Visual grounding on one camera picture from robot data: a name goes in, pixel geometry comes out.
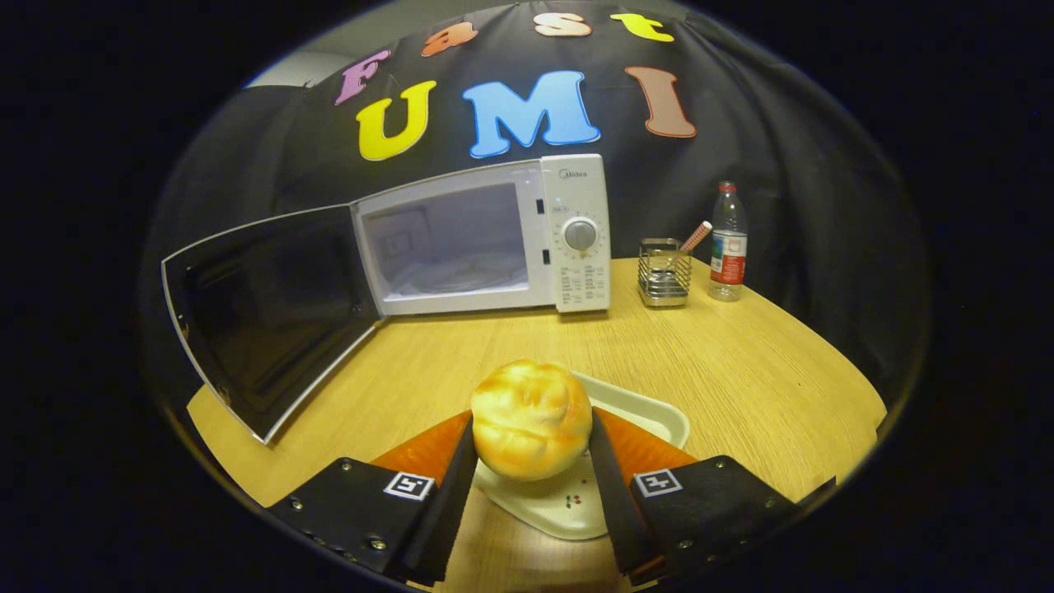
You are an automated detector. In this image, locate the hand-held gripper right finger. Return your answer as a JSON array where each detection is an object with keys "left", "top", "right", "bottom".
[{"left": 587, "top": 406, "right": 800, "bottom": 587}]

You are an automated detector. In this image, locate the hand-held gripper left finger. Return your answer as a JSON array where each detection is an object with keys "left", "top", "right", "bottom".
[{"left": 268, "top": 410, "right": 478, "bottom": 587}]

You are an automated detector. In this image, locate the golden bread bun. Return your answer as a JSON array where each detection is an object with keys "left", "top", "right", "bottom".
[{"left": 470, "top": 359, "right": 594, "bottom": 483}]

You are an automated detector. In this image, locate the white microwave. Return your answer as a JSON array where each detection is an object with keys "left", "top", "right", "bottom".
[{"left": 161, "top": 153, "right": 613, "bottom": 446}]

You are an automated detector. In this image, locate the cream rectangular plate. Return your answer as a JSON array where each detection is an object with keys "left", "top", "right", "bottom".
[{"left": 473, "top": 371, "right": 691, "bottom": 542}]

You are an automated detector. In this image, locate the clear plastic water bottle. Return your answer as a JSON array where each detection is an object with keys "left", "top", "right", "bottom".
[{"left": 709, "top": 181, "right": 749, "bottom": 302}]

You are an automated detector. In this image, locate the red white striped straw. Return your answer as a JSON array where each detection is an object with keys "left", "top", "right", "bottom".
[{"left": 669, "top": 221, "right": 714, "bottom": 268}]

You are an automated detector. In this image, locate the black backdrop cloth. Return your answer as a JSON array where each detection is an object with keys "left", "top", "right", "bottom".
[{"left": 140, "top": 0, "right": 931, "bottom": 404}]

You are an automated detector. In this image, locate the metal wire basket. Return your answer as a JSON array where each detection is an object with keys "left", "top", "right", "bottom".
[{"left": 637, "top": 238, "right": 693, "bottom": 308}]

